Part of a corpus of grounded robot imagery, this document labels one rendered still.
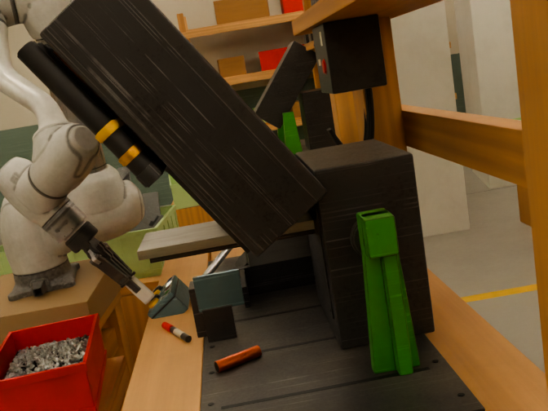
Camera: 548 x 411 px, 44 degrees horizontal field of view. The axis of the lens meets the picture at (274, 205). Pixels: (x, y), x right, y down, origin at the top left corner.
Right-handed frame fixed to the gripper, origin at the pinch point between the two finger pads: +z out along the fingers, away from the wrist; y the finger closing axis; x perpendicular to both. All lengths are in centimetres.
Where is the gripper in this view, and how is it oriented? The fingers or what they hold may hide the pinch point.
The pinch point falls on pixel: (139, 289)
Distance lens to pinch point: 166.1
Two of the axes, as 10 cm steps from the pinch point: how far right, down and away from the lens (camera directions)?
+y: 0.8, 1.8, -9.8
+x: 7.1, -7.0, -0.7
